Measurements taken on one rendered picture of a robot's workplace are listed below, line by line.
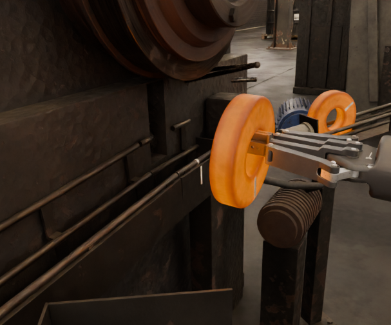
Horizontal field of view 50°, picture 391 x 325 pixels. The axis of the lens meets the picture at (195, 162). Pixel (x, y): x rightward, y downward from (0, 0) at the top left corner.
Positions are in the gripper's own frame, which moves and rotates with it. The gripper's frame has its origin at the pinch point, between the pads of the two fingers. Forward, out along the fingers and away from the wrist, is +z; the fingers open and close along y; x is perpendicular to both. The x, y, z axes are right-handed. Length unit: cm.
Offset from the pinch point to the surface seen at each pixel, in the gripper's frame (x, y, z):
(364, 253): -84, 118, -10
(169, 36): 11.6, 8.5, 17.7
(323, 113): -12, 64, 3
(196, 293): -12.2, -17.5, -2.4
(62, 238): -17.2, -11.6, 24.4
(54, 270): -16.2, -18.8, 18.4
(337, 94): -7, 67, 1
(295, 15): -43, 1058, 311
